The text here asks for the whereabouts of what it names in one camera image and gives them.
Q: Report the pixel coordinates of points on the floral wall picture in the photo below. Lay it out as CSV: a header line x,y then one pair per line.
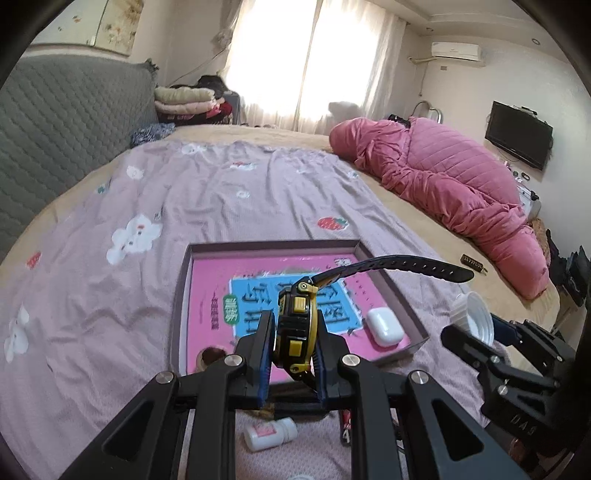
x,y
115,23

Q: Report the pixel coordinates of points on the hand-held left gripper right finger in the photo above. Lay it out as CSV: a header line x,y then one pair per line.
x,y
321,369

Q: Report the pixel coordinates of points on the white air conditioner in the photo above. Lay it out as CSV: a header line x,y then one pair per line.
x,y
455,50

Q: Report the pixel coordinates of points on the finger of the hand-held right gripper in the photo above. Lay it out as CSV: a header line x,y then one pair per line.
x,y
508,332
471,350

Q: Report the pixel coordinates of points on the grey plush toy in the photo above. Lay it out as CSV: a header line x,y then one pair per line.
x,y
342,110

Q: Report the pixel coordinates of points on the gold glass jar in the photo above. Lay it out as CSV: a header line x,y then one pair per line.
x,y
210,357

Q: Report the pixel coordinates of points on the grey quilted headboard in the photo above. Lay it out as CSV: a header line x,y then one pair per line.
x,y
60,120

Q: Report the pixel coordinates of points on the beige folded blanket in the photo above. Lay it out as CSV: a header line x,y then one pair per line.
x,y
182,94

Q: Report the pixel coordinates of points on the purple printed bedsheet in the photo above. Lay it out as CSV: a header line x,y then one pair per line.
x,y
115,323

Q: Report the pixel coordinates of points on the white sheer curtain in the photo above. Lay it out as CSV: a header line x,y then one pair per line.
x,y
369,69

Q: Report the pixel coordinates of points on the white pill bottle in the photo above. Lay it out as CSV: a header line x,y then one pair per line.
x,y
268,434

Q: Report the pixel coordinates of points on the black and yellow wristwatch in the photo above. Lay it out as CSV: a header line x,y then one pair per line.
x,y
295,332

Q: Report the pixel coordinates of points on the pink and blue book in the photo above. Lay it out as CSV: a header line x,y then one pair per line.
x,y
207,295

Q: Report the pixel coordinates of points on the small brown rectangular item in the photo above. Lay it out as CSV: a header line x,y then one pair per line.
x,y
471,261

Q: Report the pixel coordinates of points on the pink quilted duvet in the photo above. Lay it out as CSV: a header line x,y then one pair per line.
x,y
452,184

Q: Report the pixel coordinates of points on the black flat television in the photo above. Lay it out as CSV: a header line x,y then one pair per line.
x,y
517,134

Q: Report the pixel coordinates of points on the dark patterned cloth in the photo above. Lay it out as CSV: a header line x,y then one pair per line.
x,y
152,134

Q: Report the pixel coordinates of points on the white round lid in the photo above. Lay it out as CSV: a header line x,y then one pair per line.
x,y
475,318

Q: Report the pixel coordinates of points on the metal chair frame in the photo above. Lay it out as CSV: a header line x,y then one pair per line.
x,y
431,108

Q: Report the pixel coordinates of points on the shallow brown cardboard box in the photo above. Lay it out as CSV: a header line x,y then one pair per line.
x,y
182,300

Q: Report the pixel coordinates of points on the pink folded blanket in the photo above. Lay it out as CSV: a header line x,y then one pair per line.
x,y
184,108

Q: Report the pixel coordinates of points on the pile of dark clothes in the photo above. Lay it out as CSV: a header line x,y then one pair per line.
x,y
570,272

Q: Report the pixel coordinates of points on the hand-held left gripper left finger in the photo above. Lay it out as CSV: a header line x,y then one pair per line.
x,y
264,364

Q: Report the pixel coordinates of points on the white earbuds case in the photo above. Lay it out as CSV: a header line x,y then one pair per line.
x,y
383,325

